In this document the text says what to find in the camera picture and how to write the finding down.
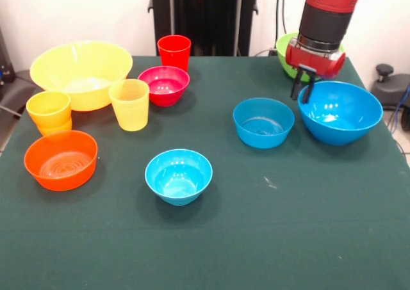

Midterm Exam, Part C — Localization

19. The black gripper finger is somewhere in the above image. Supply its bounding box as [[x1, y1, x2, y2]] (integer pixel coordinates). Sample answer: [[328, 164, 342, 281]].
[[289, 68, 304, 101], [302, 72, 317, 105]]

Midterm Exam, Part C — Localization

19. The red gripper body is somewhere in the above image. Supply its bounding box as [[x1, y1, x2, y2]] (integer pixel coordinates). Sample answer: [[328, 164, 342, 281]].
[[285, 37, 347, 80]]

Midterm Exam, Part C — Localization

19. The green bowl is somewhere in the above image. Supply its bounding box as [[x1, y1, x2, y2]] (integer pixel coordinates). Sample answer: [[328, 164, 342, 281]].
[[275, 32, 345, 79]]

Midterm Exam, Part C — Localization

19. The large blue bowl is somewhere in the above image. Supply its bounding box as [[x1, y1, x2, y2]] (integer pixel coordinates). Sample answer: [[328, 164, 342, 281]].
[[297, 80, 384, 147]]

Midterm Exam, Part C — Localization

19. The flat-bottomed blue bowl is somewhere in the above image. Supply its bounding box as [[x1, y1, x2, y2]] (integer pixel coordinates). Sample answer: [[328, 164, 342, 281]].
[[232, 97, 296, 149]]

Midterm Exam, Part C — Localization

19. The small light blue bowl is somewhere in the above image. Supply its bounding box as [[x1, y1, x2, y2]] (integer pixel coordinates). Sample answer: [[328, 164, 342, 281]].
[[144, 149, 213, 207]]

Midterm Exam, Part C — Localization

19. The red cup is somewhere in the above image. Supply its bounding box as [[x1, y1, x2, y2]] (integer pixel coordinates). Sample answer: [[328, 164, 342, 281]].
[[156, 35, 192, 73]]

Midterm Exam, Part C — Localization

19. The magenta bowl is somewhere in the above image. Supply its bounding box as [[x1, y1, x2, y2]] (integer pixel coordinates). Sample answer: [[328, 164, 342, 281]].
[[137, 65, 191, 108]]

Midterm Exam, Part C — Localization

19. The pale yellow cup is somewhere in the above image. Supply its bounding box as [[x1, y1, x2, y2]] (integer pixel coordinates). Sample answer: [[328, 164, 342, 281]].
[[108, 78, 151, 133]]

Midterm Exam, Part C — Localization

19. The dark green tablecloth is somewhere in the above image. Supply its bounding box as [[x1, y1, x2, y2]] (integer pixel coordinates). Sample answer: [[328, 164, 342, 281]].
[[0, 55, 410, 290]]

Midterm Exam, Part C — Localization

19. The large yellow bowl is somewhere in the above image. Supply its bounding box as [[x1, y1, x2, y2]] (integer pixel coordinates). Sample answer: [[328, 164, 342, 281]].
[[29, 40, 134, 112]]

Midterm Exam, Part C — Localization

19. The orange cup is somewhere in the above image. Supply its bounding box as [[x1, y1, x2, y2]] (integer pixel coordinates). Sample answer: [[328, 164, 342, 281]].
[[35, 118, 73, 137]]

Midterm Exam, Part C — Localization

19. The amber yellow cup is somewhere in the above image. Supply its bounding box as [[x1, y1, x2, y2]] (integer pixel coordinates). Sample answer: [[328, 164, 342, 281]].
[[25, 90, 72, 128]]

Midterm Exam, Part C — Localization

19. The orange bowl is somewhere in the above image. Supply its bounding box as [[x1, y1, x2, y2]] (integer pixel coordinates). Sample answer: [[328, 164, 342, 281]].
[[23, 130, 99, 192]]

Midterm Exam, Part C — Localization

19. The black equipment box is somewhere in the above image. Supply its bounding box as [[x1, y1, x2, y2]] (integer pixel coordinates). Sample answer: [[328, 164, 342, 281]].
[[0, 27, 17, 86]]

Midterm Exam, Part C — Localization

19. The grey cable with plug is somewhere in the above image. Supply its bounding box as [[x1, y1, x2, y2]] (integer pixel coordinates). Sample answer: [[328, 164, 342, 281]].
[[254, 48, 279, 58]]

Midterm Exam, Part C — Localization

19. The black wall cable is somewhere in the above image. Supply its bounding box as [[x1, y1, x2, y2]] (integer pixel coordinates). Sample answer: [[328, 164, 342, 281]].
[[274, 0, 283, 51], [281, 0, 290, 35]]

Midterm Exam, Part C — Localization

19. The black pedestal foot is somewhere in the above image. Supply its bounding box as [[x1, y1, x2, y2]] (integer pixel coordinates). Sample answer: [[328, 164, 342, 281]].
[[0, 68, 38, 118], [373, 63, 410, 110]]

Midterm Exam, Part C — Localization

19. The blue cable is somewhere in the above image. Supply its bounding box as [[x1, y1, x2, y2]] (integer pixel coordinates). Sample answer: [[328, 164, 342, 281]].
[[391, 85, 410, 134]]

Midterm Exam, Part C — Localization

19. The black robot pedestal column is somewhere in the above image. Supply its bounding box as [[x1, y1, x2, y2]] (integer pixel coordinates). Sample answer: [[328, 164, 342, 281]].
[[147, 0, 259, 58]]

